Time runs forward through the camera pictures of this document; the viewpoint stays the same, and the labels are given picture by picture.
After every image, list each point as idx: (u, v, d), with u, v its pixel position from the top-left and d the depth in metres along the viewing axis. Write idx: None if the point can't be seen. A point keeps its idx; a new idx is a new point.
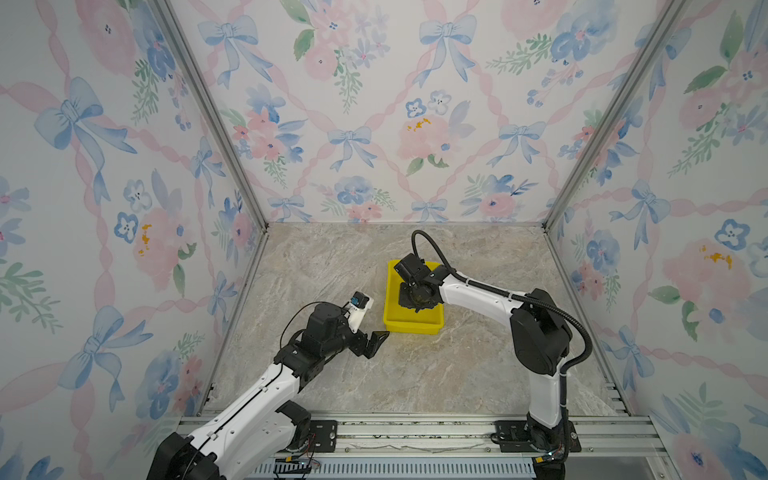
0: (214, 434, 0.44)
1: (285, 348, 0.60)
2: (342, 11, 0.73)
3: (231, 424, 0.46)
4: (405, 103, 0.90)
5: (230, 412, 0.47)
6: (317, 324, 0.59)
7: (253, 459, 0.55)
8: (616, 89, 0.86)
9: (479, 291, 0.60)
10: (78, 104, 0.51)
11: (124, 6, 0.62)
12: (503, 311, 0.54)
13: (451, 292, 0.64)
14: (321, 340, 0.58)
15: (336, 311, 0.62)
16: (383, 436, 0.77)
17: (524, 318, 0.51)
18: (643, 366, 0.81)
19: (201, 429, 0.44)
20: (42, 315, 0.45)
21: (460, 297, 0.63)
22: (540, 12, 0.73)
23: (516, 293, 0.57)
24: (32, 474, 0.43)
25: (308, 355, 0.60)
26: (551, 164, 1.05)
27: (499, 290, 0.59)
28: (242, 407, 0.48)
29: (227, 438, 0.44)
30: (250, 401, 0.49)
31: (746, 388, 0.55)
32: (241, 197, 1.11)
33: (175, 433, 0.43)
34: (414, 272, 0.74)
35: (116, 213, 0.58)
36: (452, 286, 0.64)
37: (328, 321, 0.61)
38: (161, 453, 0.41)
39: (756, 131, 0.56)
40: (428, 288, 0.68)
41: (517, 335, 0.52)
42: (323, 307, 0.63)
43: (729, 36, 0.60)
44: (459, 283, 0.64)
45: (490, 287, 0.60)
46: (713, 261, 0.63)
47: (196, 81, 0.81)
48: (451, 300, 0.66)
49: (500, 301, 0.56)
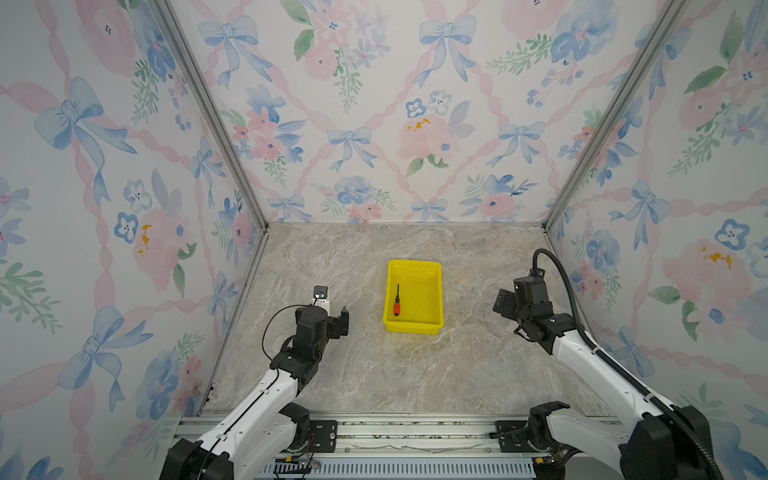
0: (224, 435, 0.45)
1: (278, 356, 0.61)
2: (342, 11, 0.73)
3: (239, 425, 0.47)
4: (405, 104, 0.90)
5: (235, 415, 0.48)
6: (305, 328, 0.61)
7: (258, 460, 0.54)
8: (616, 89, 0.86)
9: (607, 370, 0.49)
10: (78, 105, 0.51)
11: (124, 6, 0.62)
12: (631, 410, 0.44)
13: (568, 350, 0.55)
14: (312, 343, 0.63)
15: (322, 313, 0.64)
16: (383, 437, 0.77)
17: (654, 429, 0.40)
18: (643, 366, 0.81)
19: (208, 433, 0.45)
20: (42, 314, 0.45)
21: (577, 360, 0.54)
22: (540, 12, 0.73)
23: (658, 397, 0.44)
24: (32, 474, 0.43)
25: (301, 359, 0.62)
26: (551, 165, 1.05)
27: (636, 383, 0.47)
28: (247, 410, 0.49)
29: (237, 437, 0.45)
30: (252, 403, 0.51)
31: (747, 388, 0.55)
32: (241, 197, 1.11)
33: (184, 439, 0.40)
34: (534, 302, 0.65)
35: (116, 213, 0.58)
36: (573, 345, 0.55)
37: (316, 324, 0.63)
38: (171, 460, 0.41)
39: (756, 131, 0.56)
40: (541, 331, 0.60)
41: (638, 441, 0.41)
42: (308, 312, 0.64)
43: (729, 36, 0.60)
44: (583, 347, 0.54)
45: (623, 373, 0.48)
46: (713, 261, 0.63)
47: (196, 81, 0.81)
48: (564, 358, 0.57)
49: (630, 394, 0.45)
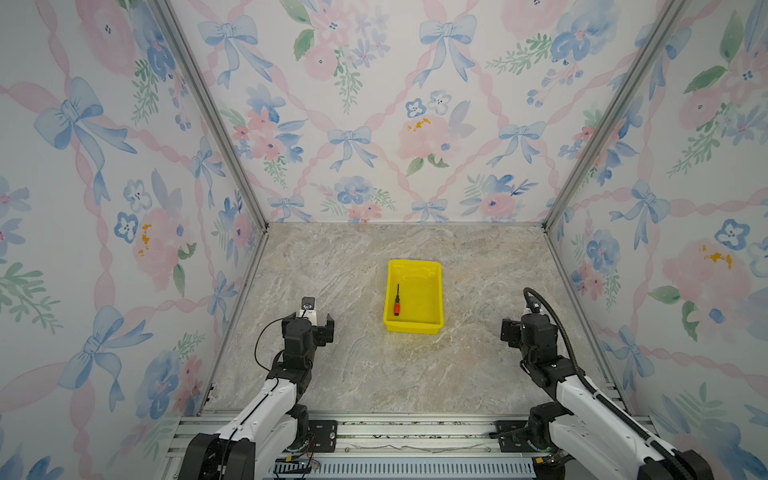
0: (240, 426, 0.47)
1: (272, 370, 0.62)
2: (342, 11, 0.73)
3: (252, 418, 0.50)
4: (405, 103, 0.90)
5: (246, 412, 0.51)
6: (293, 342, 0.64)
7: (268, 457, 0.55)
8: (616, 89, 0.86)
9: (607, 414, 0.51)
10: (77, 104, 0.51)
11: (124, 6, 0.62)
12: (633, 455, 0.45)
13: (571, 396, 0.57)
14: (301, 354, 0.67)
15: (307, 324, 0.68)
16: (383, 436, 0.77)
17: (657, 473, 0.41)
18: (643, 366, 0.81)
19: (224, 428, 0.47)
20: (42, 314, 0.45)
21: (579, 406, 0.55)
22: (540, 12, 0.73)
23: (659, 441, 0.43)
24: (32, 474, 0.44)
25: (294, 371, 0.65)
26: (551, 165, 1.05)
27: (637, 426, 0.49)
28: (256, 407, 0.52)
29: (253, 427, 0.48)
30: (260, 402, 0.54)
31: (746, 388, 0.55)
32: (241, 197, 1.11)
33: (199, 434, 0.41)
34: (540, 346, 0.66)
35: (116, 212, 0.58)
36: (574, 390, 0.57)
37: (303, 336, 0.67)
38: (191, 455, 0.42)
39: (756, 131, 0.56)
40: (543, 376, 0.63)
41: None
42: (294, 324, 0.68)
43: (729, 36, 0.60)
44: (584, 391, 0.56)
45: (624, 417, 0.50)
46: (713, 261, 0.63)
47: (196, 81, 0.81)
48: (567, 403, 0.58)
49: (632, 438, 0.47)
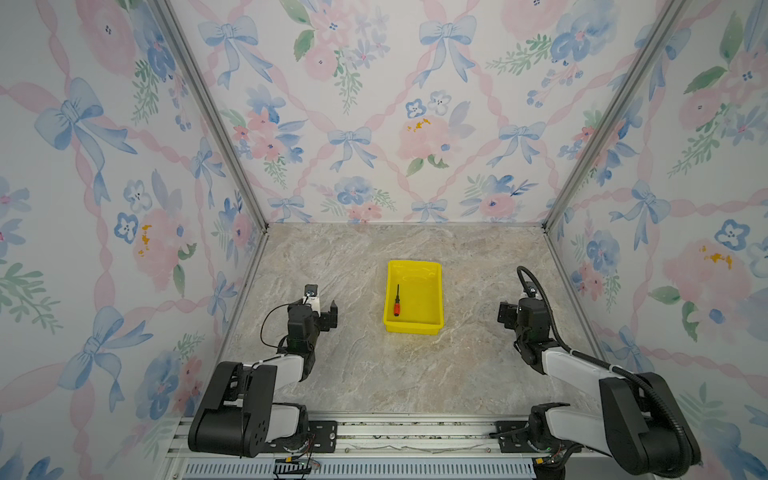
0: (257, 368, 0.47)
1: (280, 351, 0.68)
2: (342, 11, 0.73)
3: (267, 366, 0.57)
4: (405, 104, 0.90)
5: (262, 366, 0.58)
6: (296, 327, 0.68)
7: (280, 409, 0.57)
8: (616, 89, 0.86)
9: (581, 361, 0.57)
10: (78, 105, 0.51)
11: (124, 6, 0.62)
12: None
13: (553, 359, 0.62)
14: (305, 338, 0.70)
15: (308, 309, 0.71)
16: (383, 437, 0.77)
17: (616, 385, 0.46)
18: (643, 366, 0.81)
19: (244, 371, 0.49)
20: (42, 314, 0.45)
21: (560, 365, 0.60)
22: (540, 13, 0.73)
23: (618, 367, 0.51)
24: (32, 475, 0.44)
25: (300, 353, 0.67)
26: (551, 165, 1.05)
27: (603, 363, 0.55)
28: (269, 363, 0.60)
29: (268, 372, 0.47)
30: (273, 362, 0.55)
31: (746, 388, 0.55)
32: (241, 197, 1.11)
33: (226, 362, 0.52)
34: (532, 327, 0.71)
35: (116, 213, 0.58)
36: (554, 353, 0.63)
37: (304, 321, 0.70)
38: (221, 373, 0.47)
39: (755, 131, 0.56)
40: (531, 354, 0.68)
41: (605, 404, 0.46)
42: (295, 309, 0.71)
43: (729, 36, 0.60)
44: (563, 351, 0.63)
45: (594, 359, 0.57)
46: (713, 261, 0.63)
47: (196, 81, 0.81)
48: (552, 369, 0.63)
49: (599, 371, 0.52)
